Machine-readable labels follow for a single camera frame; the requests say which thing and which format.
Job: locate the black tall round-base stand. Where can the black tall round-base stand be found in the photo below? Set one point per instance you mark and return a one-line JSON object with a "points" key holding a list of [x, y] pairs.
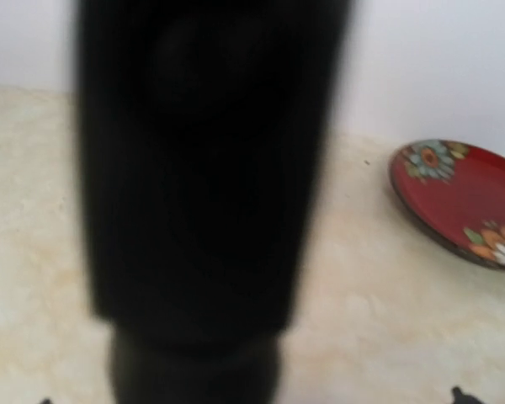
{"points": [[200, 125]]}

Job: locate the red floral plate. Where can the red floral plate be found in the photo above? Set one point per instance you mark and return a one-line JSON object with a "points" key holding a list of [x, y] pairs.
{"points": [[456, 192]]}

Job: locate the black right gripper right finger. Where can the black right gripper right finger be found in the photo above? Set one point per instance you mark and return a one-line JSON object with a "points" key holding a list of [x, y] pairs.
{"points": [[461, 397]]}

